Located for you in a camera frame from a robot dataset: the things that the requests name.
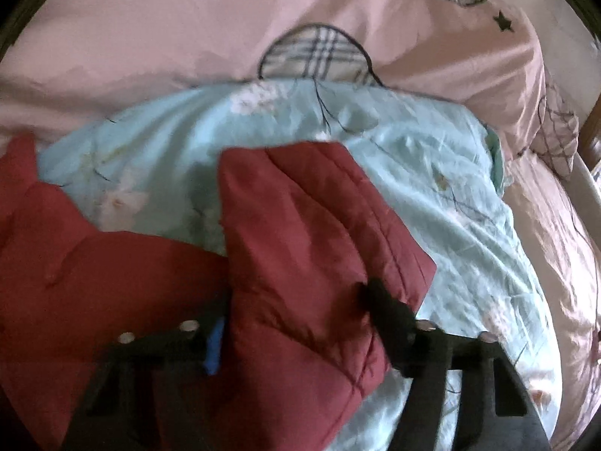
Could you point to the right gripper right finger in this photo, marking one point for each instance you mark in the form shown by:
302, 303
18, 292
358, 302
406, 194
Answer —
495, 410

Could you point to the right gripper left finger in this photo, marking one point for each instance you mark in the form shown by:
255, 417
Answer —
136, 401

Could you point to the red quilted jacket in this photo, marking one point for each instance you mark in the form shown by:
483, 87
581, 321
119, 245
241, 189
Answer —
303, 227

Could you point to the light blue floral quilt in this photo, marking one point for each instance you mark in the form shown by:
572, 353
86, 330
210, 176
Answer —
153, 169

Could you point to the pink heart-print pillow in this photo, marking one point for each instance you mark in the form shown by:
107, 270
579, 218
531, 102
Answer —
557, 127

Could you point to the pink heart-print duvet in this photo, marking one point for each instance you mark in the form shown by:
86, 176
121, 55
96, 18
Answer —
77, 61

